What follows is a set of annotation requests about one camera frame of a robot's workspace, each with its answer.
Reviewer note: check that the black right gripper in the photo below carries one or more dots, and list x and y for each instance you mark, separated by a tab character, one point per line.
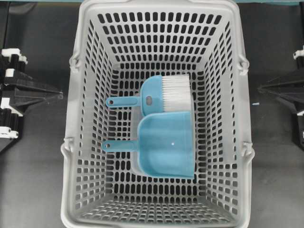
289	90

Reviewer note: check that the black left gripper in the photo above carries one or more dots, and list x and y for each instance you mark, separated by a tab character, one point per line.
18	91

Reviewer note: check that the grey plastic shopping basket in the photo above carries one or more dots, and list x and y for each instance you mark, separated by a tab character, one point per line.
119	45

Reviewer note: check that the blue plastic dustpan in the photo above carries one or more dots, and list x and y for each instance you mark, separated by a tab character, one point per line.
165	145

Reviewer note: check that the blue hand brush white bristles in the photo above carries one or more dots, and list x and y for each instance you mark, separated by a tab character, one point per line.
158	94

